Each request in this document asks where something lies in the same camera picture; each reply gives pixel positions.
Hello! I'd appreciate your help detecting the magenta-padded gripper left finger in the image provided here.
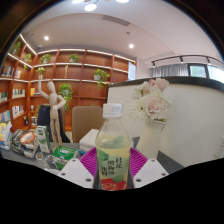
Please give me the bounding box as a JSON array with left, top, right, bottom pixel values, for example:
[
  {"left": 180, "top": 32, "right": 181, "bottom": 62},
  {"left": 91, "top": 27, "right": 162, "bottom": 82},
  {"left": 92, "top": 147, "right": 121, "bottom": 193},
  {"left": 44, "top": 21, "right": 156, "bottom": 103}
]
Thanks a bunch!
[{"left": 56, "top": 147, "right": 99, "bottom": 190}]

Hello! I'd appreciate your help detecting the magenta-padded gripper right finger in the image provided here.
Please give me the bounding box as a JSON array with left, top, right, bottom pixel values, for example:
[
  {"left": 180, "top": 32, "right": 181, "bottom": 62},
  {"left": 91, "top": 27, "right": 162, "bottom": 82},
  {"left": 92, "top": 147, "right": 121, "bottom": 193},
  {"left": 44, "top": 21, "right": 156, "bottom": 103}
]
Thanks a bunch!
[{"left": 128, "top": 147, "right": 170, "bottom": 190}]

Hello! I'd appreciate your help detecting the yellow drink bottle white cap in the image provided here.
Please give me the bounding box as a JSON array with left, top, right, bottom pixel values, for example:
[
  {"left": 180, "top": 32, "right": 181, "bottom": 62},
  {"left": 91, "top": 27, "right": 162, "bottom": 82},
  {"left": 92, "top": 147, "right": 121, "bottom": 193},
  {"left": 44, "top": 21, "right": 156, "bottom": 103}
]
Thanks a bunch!
[{"left": 94, "top": 102, "right": 132, "bottom": 192}]

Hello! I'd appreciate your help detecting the green white box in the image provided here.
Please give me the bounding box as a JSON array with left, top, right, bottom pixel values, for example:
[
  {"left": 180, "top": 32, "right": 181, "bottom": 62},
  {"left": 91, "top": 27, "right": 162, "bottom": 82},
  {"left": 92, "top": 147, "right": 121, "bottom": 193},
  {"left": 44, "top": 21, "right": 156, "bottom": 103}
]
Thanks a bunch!
[{"left": 52, "top": 145, "right": 79, "bottom": 171}]

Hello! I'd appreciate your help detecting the green white drink carton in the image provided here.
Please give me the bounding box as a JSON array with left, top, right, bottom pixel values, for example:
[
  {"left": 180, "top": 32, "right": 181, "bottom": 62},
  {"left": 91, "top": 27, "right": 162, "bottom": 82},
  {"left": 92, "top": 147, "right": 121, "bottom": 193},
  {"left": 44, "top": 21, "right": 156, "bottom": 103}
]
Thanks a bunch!
[{"left": 35, "top": 125, "right": 52, "bottom": 154}]

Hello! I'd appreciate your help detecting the beige chair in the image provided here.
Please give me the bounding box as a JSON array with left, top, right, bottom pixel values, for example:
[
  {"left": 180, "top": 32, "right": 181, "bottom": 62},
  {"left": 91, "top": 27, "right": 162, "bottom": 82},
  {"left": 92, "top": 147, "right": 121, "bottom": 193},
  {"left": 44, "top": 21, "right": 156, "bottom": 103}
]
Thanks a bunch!
[{"left": 70, "top": 105, "right": 106, "bottom": 144}]

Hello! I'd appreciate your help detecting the stack of dark books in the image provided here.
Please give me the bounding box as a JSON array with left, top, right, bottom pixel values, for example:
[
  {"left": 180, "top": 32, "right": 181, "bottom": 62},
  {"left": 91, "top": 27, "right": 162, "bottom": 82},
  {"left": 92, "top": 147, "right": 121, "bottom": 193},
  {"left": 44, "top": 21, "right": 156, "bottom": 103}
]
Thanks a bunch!
[{"left": 10, "top": 129, "right": 39, "bottom": 159}]

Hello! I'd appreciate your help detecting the pink white flower bouquet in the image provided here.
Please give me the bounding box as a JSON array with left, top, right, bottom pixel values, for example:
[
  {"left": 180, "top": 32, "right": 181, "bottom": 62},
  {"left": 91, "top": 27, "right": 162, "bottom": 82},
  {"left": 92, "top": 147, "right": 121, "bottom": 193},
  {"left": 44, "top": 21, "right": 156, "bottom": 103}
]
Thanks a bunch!
[{"left": 128, "top": 77, "right": 173, "bottom": 124}]

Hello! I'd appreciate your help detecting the wooden artist mannequin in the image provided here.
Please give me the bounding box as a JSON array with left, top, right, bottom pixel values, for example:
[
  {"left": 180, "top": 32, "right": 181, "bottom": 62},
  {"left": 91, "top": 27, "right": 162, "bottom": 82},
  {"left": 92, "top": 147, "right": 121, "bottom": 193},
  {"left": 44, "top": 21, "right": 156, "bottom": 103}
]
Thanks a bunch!
[{"left": 37, "top": 74, "right": 67, "bottom": 143}]

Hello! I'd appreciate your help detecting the wooden shelf unit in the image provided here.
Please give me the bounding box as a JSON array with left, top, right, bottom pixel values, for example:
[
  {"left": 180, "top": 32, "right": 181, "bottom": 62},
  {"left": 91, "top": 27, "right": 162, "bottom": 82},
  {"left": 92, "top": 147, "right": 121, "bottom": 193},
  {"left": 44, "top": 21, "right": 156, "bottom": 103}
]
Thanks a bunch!
[{"left": 0, "top": 33, "right": 138, "bottom": 133}]

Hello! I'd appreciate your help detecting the white paper notice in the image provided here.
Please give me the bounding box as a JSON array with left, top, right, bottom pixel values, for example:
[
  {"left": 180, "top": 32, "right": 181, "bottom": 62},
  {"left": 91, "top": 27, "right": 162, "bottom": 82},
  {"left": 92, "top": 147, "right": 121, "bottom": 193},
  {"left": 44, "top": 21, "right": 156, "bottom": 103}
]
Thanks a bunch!
[{"left": 127, "top": 61, "right": 137, "bottom": 82}]

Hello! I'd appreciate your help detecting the grey curtain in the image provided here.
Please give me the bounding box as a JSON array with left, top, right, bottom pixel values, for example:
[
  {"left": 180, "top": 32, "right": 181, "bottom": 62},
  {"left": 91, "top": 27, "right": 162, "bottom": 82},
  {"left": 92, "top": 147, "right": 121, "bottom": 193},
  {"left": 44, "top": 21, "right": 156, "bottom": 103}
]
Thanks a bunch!
[{"left": 151, "top": 63, "right": 190, "bottom": 78}]

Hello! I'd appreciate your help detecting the window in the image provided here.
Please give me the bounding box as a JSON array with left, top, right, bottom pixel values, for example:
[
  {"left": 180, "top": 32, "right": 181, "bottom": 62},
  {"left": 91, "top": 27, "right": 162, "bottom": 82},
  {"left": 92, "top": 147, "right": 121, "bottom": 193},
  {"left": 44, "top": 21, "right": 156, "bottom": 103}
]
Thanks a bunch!
[{"left": 188, "top": 63, "right": 224, "bottom": 84}]

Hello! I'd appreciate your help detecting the ceiling air vent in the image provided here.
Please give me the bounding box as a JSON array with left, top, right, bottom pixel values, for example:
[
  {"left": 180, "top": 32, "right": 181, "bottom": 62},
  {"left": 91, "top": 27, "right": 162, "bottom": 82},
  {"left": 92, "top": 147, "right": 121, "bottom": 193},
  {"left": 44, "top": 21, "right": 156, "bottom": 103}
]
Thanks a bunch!
[{"left": 102, "top": 14, "right": 131, "bottom": 27}]

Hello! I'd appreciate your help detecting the multi-bulb ceiling lamp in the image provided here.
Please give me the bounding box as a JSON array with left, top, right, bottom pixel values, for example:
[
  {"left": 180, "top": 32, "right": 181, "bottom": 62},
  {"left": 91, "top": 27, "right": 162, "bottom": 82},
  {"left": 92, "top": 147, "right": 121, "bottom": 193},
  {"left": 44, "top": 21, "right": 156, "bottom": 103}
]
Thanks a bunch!
[{"left": 71, "top": 0, "right": 130, "bottom": 12}]

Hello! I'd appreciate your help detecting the white wall socket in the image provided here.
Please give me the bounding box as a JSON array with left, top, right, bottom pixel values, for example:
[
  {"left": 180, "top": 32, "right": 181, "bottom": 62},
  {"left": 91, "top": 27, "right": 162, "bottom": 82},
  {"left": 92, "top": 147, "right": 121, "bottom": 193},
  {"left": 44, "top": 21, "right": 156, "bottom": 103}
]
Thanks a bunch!
[{"left": 214, "top": 134, "right": 224, "bottom": 159}]

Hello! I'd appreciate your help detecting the black ceiling track rail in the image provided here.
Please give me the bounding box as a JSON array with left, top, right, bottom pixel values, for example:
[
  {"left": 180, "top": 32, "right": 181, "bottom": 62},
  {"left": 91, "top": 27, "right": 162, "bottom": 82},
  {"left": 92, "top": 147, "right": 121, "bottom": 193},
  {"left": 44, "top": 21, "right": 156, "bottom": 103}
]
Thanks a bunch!
[{"left": 151, "top": 54, "right": 224, "bottom": 69}]

